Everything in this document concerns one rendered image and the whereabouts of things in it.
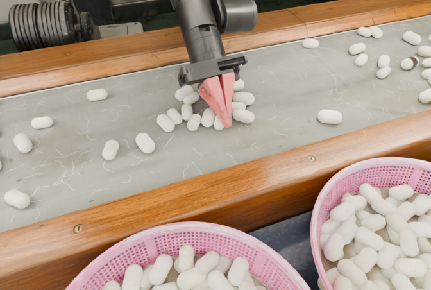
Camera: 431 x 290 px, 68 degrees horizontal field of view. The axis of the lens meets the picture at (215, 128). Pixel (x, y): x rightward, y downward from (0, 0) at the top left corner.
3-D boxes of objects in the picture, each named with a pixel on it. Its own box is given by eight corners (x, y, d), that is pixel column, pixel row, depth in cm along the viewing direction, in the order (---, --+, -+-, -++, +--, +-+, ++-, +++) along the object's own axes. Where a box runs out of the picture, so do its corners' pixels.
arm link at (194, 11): (169, 9, 53) (178, -11, 47) (206, 7, 55) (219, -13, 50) (180, 49, 52) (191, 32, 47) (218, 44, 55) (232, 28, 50)
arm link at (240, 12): (163, -19, 55) (177, -53, 47) (222, -21, 60) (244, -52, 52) (181, 47, 54) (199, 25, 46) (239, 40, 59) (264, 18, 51)
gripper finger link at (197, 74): (249, 119, 47) (231, 58, 47) (202, 131, 45) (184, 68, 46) (236, 126, 53) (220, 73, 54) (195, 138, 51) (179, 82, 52)
